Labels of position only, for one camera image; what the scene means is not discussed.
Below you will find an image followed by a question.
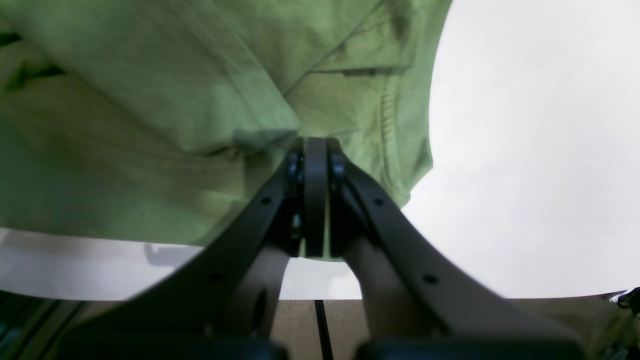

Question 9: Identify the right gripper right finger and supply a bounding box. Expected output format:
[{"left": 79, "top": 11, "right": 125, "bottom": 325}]
[{"left": 327, "top": 138, "right": 586, "bottom": 360}]

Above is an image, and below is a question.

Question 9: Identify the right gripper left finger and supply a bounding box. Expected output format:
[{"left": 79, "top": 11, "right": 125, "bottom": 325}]
[{"left": 55, "top": 139, "right": 304, "bottom": 360}]

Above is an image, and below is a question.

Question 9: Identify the green t-shirt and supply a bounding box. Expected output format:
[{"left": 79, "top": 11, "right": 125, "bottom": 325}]
[{"left": 1, "top": 0, "right": 451, "bottom": 245}]

